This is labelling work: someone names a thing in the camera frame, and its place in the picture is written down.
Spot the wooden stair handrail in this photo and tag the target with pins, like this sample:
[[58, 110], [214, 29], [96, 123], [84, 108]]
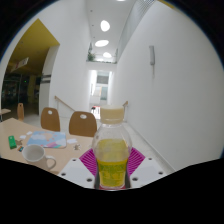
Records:
[[65, 103], [125, 103]]

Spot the small wooden side table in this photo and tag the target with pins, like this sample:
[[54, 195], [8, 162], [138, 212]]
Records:
[[4, 111]]

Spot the oval ceiling lights group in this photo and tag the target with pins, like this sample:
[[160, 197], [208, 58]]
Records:
[[105, 25]]

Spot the light blue printed mat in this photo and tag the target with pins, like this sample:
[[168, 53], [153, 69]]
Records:
[[48, 139]]

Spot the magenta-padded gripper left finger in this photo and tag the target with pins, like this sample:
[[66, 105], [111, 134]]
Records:
[[77, 170]]

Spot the clear bottle with yellow drink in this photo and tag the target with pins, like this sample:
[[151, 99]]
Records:
[[112, 150]]

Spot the green potted plant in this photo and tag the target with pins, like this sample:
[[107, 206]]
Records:
[[91, 56]]

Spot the wooden chair with round hole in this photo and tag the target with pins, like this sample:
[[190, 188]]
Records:
[[82, 126], [20, 111], [50, 120]]

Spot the white hanging sign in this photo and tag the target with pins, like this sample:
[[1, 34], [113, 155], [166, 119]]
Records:
[[20, 64]]

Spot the cream ceramic mug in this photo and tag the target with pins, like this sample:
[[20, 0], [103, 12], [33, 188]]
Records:
[[34, 156]]

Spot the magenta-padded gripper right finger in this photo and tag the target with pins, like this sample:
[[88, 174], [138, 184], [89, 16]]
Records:
[[144, 170]]

